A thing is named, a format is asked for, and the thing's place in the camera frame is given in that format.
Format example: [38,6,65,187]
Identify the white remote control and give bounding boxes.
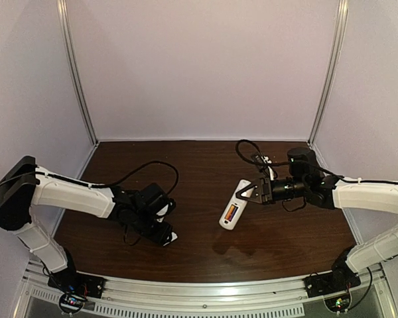
[219,180,251,231]

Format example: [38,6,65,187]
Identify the purple AA battery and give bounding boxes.
[228,205,239,221]

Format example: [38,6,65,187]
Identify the orange AA battery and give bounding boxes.
[224,205,237,221]

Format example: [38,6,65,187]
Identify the white battery cover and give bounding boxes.
[163,232,178,246]

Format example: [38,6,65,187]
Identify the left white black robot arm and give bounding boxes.
[0,156,178,291]

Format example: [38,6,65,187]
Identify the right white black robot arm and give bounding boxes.
[235,147,398,289]

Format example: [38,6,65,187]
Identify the left controller board with LEDs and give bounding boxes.
[58,293,87,315]

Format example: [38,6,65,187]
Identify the controller board with leds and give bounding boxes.
[58,293,87,315]
[324,293,352,314]

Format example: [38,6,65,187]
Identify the right controller board with LEDs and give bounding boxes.
[324,293,352,314]

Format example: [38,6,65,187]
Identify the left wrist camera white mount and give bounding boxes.
[156,205,171,223]

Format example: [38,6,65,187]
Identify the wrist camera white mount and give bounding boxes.
[251,152,277,180]
[156,205,171,223]

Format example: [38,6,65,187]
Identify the right black camera cable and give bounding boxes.
[235,138,398,186]

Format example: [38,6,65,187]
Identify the black camera cable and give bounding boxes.
[235,138,398,186]
[0,160,180,226]

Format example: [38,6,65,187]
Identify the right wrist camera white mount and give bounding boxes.
[251,152,277,180]

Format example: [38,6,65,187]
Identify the left black camera cable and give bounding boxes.
[0,160,180,226]

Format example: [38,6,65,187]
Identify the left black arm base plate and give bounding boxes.
[48,268,105,299]

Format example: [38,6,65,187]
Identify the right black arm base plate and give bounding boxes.
[303,269,361,298]

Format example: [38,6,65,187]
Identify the white slotted cable duct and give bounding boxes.
[11,286,305,317]

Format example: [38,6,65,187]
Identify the curved aluminium front rail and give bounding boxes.
[19,261,389,307]

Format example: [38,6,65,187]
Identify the right aluminium frame post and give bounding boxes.
[308,0,349,147]

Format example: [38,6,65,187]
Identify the aluminium frame post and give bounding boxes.
[56,0,99,146]
[308,0,349,147]

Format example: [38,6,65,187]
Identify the left aluminium frame post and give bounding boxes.
[56,0,99,146]

